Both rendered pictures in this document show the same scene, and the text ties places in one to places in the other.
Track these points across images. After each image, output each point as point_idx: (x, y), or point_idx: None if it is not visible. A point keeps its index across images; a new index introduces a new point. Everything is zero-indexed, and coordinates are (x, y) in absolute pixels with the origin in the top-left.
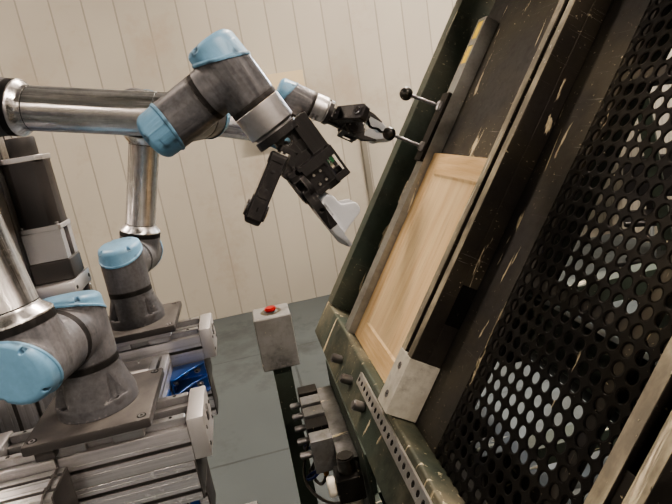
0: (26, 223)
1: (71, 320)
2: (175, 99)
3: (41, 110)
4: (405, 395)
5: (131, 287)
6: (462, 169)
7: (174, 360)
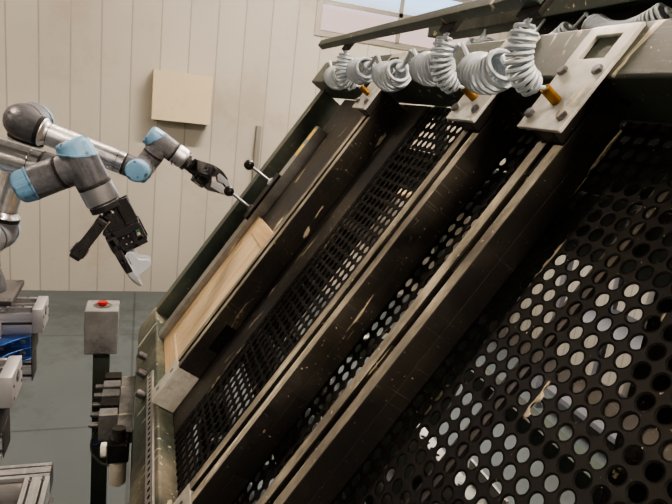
0: None
1: None
2: (39, 171)
3: None
4: (169, 392)
5: None
6: (263, 238)
7: (4, 329)
